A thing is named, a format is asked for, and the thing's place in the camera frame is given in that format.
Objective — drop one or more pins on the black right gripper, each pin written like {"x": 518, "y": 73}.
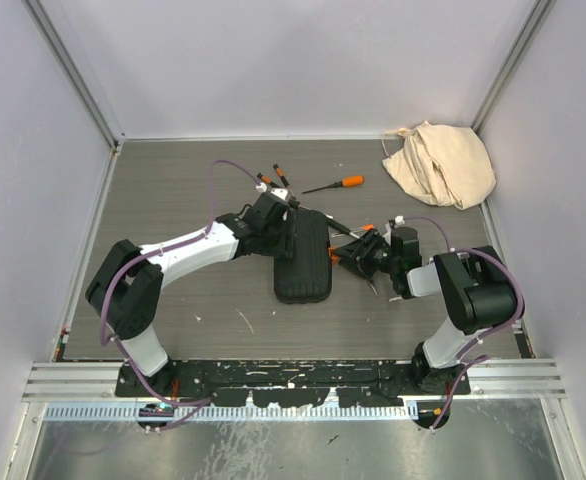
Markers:
{"x": 352, "y": 258}

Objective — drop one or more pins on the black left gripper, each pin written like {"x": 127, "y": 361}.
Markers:
{"x": 283, "y": 247}

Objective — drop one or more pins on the black plastic tool case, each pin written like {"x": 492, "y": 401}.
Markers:
{"x": 304, "y": 276}

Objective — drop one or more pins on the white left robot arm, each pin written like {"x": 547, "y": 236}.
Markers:
{"x": 126, "y": 289}

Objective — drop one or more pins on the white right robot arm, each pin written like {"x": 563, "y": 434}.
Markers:
{"x": 478, "y": 294}

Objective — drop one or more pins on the orange black pliers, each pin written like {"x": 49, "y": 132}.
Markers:
{"x": 373, "y": 286}

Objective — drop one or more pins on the small precision screwdriver left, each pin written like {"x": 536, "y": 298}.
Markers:
{"x": 264, "y": 179}

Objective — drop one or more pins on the small precision screwdriver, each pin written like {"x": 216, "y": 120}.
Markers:
{"x": 264, "y": 179}
{"x": 283, "y": 178}

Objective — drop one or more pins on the small precision screwdriver right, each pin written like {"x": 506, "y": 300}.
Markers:
{"x": 283, "y": 178}

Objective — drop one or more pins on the beige cloth bag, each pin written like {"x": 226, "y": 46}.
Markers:
{"x": 441, "y": 165}

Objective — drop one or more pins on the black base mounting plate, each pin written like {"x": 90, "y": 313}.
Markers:
{"x": 368, "y": 383}

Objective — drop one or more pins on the black handled screwdriver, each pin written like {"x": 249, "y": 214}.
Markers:
{"x": 293, "y": 203}

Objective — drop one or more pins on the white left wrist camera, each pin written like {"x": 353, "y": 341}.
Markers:
{"x": 281, "y": 194}

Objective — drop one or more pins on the black handled claw hammer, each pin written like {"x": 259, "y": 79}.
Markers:
{"x": 341, "y": 229}

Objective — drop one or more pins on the orange handled screwdriver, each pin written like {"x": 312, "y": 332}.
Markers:
{"x": 347, "y": 182}

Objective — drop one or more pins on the slotted grey cable duct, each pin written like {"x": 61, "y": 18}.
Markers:
{"x": 138, "y": 411}

